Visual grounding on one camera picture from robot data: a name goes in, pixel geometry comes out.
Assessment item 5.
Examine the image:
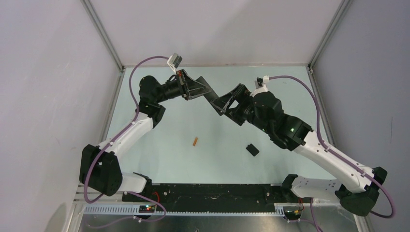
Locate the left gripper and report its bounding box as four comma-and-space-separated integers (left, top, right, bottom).
155, 70, 212, 103

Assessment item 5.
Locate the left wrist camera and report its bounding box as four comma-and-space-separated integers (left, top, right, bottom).
167, 53, 182, 71

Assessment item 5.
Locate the aluminium frame rail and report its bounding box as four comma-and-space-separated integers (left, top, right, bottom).
80, 0, 124, 72

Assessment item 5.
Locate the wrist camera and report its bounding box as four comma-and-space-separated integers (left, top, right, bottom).
252, 75, 270, 95
167, 53, 182, 71

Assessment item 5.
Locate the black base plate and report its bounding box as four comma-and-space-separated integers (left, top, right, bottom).
141, 183, 310, 213

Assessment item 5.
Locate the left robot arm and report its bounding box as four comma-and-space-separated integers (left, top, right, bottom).
79, 69, 211, 201

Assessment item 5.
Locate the white cable duct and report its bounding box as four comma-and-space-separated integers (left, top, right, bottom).
83, 204, 284, 217

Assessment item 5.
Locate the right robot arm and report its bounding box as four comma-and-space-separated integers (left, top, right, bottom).
209, 84, 387, 217

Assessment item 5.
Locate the black battery cover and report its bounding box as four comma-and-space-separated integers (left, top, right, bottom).
246, 144, 260, 157

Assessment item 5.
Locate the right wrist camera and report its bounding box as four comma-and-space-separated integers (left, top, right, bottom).
252, 75, 270, 95

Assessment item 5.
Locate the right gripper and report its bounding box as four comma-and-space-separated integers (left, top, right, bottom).
211, 83, 271, 134

